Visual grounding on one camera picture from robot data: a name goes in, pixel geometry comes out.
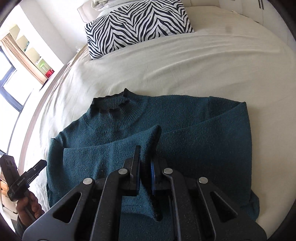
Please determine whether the dark teal knit sweater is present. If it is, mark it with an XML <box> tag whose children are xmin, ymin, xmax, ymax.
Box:
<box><xmin>47</xmin><ymin>90</ymin><xmax>259</xmax><ymax>240</ymax></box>

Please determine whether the person's left hand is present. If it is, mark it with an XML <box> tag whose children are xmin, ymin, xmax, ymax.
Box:
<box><xmin>16</xmin><ymin>191</ymin><xmax>45</xmax><ymax>227</ymax></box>

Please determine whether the red box on shelf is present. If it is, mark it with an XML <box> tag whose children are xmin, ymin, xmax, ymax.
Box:
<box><xmin>45</xmin><ymin>68</ymin><xmax>54</xmax><ymax>79</ymax></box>

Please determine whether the beige curtain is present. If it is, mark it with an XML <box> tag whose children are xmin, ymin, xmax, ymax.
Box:
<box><xmin>1</xmin><ymin>33</ymin><xmax>48</xmax><ymax>85</ymax></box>

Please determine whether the beige bed sheet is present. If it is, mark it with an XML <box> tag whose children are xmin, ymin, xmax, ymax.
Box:
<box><xmin>21</xmin><ymin>6</ymin><xmax>295</xmax><ymax>236</ymax></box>

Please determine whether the beige padded headboard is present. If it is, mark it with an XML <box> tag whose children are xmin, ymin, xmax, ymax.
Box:
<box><xmin>77</xmin><ymin>1</ymin><xmax>99</xmax><ymax>23</ymax></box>

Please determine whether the crumpled white duvet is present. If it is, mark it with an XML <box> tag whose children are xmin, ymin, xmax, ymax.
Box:
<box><xmin>91</xmin><ymin>0</ymin><xmax>130</xmax><ymax>10</ymax></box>

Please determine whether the zebra print pillow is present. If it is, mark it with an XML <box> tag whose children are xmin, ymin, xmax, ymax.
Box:
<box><xmin>85</xmin><ymin>1</ymin><xmax>194</xmax><ymax>59</ymax></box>

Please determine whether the window with dark frame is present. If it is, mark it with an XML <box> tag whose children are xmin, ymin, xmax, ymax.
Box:
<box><xmin>1</xmin><ymin>47</ymin><xmax>23</xmax><ymax>113</ymax></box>

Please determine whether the white wall shelf unit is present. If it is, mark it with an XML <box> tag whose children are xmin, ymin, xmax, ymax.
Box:
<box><xmin>9</xmin><ymin>25</ymin><xmax>51</xmax><ymax>75</ymax></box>

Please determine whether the white wardrobe with black handles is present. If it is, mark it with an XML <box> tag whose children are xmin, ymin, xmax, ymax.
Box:
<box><xmin>184</xmin><ymin>0</ymin><xmax>278</xmax><ymax>26</ymax></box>

